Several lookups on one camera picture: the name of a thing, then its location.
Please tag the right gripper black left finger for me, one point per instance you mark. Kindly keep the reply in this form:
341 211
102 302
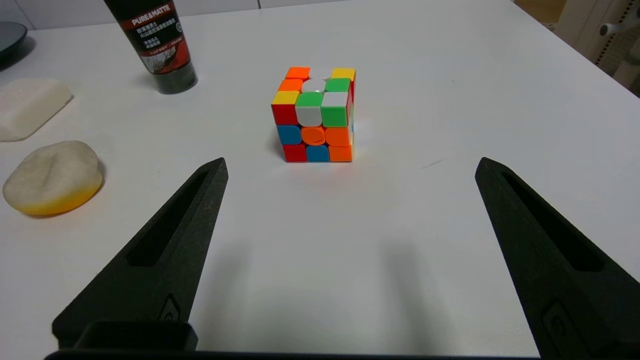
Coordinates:
165 260

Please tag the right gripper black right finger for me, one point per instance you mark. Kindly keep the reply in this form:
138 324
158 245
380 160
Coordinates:
565 280

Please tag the black cosmetic tube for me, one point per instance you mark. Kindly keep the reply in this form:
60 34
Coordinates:
155 45

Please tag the gray round plate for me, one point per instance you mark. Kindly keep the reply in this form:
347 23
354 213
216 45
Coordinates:
10 40

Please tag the multicolour puzzle cube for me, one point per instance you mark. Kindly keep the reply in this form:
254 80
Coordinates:
315 120

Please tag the white soap bar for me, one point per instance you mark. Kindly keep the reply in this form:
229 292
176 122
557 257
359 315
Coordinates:
27 107

